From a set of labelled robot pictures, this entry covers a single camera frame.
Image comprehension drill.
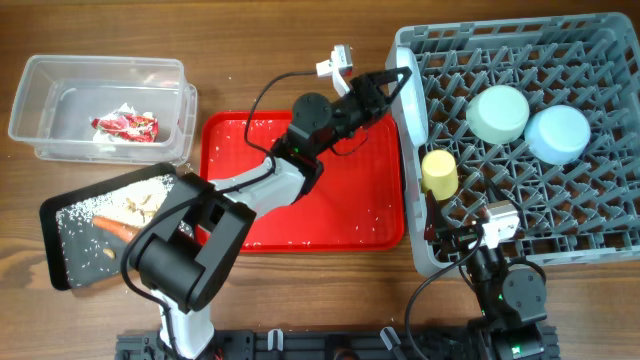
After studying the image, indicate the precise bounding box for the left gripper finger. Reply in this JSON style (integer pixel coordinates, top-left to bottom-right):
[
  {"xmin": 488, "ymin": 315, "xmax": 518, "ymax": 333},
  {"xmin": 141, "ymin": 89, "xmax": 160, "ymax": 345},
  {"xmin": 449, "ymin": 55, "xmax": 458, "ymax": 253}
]
[
  {"xmin": 367, "ymin": 66, "xmax": 412, "ymax": 86},
  {"xmin": 387, "ymin": 74, "xmax": 411, "ymax": 106}
]

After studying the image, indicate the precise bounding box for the yellow cup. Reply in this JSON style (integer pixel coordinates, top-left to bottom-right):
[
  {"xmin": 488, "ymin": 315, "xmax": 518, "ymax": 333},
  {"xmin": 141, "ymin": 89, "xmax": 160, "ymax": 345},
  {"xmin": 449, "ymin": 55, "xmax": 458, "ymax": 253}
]
[{"xmin": 421, "ymin": 149, "xmax": 459, "ymax": 201}]

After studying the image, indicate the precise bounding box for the green bowl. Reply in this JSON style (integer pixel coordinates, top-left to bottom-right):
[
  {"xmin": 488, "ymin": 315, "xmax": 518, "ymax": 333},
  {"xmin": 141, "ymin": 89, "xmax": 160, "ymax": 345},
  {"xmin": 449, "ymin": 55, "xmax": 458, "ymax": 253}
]
[{"xmin": 466, "ymin": 85, "xmax": 530, "ymax": 145}]

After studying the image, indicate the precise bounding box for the light blue bowl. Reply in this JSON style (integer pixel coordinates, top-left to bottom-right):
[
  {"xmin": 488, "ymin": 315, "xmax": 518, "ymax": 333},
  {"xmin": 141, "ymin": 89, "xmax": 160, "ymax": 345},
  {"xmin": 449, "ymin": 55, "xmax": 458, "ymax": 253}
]
[{"xmin": 524, "ymin": 105, "xmax": 591, "ymax": 165}]

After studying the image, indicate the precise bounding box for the red snack wrapper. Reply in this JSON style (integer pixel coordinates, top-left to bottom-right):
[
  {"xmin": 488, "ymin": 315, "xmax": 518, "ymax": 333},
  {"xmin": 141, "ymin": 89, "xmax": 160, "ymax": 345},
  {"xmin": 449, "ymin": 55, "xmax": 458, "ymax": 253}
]
[{"xmin": 91, "ymin": 113, "xmax": 159, "ymax": 143}]

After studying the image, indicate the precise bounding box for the orange carrot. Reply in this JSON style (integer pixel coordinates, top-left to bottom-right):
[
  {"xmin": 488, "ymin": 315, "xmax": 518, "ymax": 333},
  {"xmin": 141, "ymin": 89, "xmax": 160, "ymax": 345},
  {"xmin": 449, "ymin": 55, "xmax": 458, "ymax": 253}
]
[{"xmin": 92, "ymin": 216, "xmax": 140, "ymax": 243}]

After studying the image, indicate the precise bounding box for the light blue plate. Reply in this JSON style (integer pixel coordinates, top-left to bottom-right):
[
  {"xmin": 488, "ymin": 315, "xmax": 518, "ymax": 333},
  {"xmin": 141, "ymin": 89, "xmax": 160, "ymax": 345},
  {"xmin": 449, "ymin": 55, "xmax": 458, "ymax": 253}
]
[{"xmin": 395, "ymin": 47, "xmax": 428, "ymax": 147}]

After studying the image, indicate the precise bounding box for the white tissue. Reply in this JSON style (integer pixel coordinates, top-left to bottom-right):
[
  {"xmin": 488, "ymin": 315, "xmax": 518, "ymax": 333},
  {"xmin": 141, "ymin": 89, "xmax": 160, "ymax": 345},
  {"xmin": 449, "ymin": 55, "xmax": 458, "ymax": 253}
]
[{"xmin": 91, "ymin": 103, "xmax": 159, "ymax": 143}]

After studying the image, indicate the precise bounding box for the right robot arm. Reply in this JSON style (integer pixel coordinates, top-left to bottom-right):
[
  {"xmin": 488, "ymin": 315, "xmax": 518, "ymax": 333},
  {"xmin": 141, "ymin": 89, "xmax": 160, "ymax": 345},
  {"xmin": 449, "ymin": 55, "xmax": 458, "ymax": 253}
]
[{"xmin": 424, "ymin": 192, "xmax": 559, "ymax": 359}]

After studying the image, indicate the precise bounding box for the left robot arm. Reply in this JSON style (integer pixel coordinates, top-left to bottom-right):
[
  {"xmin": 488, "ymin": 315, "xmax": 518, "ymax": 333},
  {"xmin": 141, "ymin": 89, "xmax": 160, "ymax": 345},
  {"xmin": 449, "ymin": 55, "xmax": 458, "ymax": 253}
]
[{"xmin": 121, "ymin": 66, "xmax": 412, "ymax": 359}]

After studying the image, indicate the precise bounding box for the grey dishwasher rack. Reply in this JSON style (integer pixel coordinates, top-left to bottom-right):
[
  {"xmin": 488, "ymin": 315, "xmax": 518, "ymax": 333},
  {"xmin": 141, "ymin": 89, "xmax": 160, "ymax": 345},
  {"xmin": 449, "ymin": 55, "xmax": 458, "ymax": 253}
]
[{"xmin": 386, "ymin": 13, "xmax": 639, "ymax": 276}]

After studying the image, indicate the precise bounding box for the black waste tray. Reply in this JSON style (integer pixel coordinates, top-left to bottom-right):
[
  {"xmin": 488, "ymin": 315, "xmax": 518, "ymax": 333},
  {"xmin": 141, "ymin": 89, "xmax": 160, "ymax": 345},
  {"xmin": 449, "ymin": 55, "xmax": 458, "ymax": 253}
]
[{"xmin": 39, "ymin": 163, "xmax": 177, "ymax": 291}]

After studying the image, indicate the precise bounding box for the red plastic tray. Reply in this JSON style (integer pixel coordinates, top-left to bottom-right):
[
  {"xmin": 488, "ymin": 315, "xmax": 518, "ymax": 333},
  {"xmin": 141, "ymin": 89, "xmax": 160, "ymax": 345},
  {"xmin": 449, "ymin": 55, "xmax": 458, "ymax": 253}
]
[{"xmin": 199, "ymin": 111, "xmax": 405, "ymax": 254}]

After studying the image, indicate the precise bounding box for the clear plastic bin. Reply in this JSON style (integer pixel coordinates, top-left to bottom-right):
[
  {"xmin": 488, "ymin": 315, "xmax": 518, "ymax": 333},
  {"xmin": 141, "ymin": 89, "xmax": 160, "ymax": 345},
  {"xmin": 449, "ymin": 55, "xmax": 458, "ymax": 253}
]
[{"xmin": 8, "ymin": 55, "xmax": 198, "ymax": 165}]

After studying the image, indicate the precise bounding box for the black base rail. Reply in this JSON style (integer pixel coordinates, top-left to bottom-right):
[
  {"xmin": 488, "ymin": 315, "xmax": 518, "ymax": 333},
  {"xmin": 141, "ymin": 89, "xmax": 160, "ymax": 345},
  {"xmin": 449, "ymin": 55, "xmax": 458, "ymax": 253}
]
[{"xmin": 114, "ymin": 327, "xmax": 559, "ymax": 360}]

